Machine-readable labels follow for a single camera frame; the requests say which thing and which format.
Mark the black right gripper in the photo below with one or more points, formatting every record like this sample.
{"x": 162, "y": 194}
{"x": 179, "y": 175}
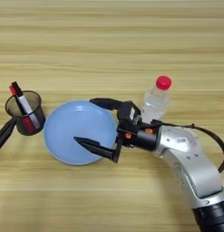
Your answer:
{"x": 145, "y": 139}

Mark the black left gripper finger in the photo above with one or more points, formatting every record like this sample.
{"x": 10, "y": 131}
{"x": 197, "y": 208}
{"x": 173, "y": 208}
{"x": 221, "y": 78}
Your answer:
{"x": 6, "y": 133}

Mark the black mesh pen cup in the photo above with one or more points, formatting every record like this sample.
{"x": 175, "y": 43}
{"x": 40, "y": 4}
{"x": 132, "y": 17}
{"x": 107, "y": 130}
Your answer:
{"x": 40, "y": 110}

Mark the white marker with black cap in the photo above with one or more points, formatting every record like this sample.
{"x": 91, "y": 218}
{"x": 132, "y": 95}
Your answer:
{"x": 17, "y": 89}

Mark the clear bottle with red cap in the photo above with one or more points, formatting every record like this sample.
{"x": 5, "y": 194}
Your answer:
{"x": 155, "y": 102}

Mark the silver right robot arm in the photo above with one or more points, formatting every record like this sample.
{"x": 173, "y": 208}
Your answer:
{"x": 195, "y": 163}

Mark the light blue round plate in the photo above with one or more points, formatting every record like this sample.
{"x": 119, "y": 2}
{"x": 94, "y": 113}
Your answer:
{"x": 74, "y": 127}

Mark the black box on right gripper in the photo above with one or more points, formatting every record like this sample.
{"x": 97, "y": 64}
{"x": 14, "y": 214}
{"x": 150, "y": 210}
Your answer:
{"x": 130, "y": 113}

